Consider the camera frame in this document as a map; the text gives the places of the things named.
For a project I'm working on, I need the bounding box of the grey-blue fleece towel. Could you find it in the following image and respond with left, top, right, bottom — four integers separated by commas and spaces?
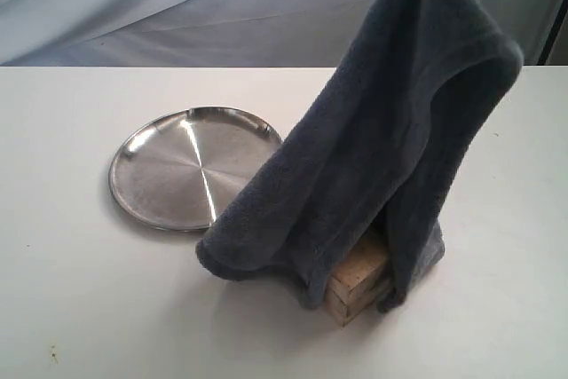
196, 0, 523, 312

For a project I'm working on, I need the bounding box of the light wooden block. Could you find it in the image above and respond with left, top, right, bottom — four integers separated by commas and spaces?
324, 228, 391, 327

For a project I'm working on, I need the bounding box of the round stainless steel plate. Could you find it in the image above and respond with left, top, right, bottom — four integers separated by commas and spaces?
108, 107, 282, 232

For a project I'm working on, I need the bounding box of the grey backdrop cloth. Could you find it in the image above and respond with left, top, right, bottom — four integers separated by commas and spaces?
0, 0, 568, 67

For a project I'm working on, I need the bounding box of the black stand pole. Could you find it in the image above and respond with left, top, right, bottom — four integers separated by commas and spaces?
536, 0, 567, 66

